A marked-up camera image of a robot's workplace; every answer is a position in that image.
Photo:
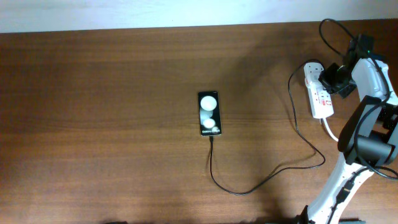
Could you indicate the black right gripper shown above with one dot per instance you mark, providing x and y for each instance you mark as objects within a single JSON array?
[{"x": 323, "y": 78}]

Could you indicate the black smartphone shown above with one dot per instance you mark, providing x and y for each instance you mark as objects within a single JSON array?
[{"x": 209, "y": 113}]

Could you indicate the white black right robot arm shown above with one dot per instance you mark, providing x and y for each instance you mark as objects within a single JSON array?
[{"x": 367, "y": 144}]

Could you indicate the white USB charger adapter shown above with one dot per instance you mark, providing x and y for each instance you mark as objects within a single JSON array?
[{"x": 312, "y": 71}]

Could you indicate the white power strip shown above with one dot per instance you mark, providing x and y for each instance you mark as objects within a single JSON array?
[{"x": 320, "y": 101}]

